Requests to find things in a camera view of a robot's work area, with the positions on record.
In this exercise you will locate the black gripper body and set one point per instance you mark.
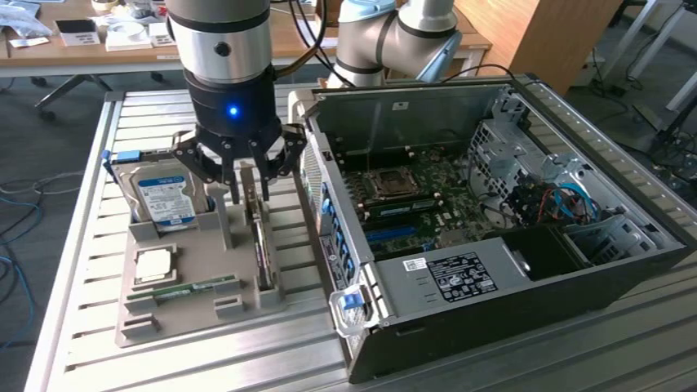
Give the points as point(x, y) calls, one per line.
point(217, 106)

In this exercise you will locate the green graphics card black shroud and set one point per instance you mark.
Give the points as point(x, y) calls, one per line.
point(262, 253)

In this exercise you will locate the hard disk blue caddy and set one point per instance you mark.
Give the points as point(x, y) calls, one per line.
point(162, 196)

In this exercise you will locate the white labelled box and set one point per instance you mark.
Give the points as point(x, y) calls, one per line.
point(157, 38)

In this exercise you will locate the grey parts rack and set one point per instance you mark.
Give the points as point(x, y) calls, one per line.
point(217, 265)

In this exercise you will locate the white flat box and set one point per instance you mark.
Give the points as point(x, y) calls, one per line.
point(128, 45)

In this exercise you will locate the metal CPU socket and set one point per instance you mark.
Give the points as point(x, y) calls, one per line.
point(391, 183)

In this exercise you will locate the white papers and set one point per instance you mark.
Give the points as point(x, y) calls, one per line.
point(328, 42)

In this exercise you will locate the white tape roll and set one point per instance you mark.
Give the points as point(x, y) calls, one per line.
point(114, 32)

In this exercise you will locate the silver CPU chip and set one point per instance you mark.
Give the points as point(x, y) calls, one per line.
point(153, 265)

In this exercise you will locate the blue expansion slot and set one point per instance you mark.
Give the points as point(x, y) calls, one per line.
point(391, 234)

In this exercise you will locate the dark grey small object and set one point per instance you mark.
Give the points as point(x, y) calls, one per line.
point(138, 10)

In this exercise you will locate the wooden desk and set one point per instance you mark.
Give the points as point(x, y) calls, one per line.
point(81, 57)

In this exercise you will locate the black white small box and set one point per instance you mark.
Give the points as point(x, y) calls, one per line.
point(78, 34)

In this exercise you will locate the beige tape roll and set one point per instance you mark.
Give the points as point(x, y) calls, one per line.
point(102, 5)

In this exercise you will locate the green motherboard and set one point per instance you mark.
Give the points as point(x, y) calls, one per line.
point(451, 204)

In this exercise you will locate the silver chipset heatsink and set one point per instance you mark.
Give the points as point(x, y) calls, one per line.
point(453, 239)

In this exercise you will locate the white paper label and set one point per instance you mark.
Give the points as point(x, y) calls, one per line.
point(26, 42)

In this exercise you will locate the grey power supply unit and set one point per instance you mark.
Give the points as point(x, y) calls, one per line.
point(402, 294)

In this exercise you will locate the grey plastic bag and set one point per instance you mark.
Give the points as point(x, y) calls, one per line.
point(21, 24)

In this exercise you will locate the silver metal disk bay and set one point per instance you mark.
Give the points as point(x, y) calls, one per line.
point(506, 163)

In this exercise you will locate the black open PC case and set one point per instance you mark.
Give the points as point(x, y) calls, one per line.
point(543, 310)

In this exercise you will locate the wooden cabinet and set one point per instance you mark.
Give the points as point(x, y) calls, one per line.
point(543, 32)

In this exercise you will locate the black stand base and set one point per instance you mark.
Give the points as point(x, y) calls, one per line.
point(674, 134)

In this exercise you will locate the white desk frame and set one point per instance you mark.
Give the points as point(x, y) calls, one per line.
point(686, 94)

